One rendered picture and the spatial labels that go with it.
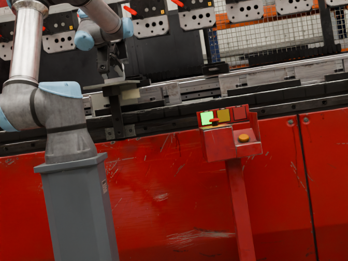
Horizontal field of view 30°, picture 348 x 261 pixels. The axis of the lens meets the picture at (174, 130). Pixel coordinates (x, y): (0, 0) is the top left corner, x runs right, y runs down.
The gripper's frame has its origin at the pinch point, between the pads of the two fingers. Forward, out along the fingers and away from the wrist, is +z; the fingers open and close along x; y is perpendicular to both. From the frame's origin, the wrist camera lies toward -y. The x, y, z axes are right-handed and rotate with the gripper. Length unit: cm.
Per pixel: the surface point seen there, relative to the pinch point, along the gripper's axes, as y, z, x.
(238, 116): -24, 8, -51
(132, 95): 2.2, 11.0, -3.4
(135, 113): -11.4, 9.3, -7.4
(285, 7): 24, -5, -72
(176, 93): 2.6, 14.2, -22.3
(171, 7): 371, 203, 69
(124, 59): 14.3, 0.3, -1.6
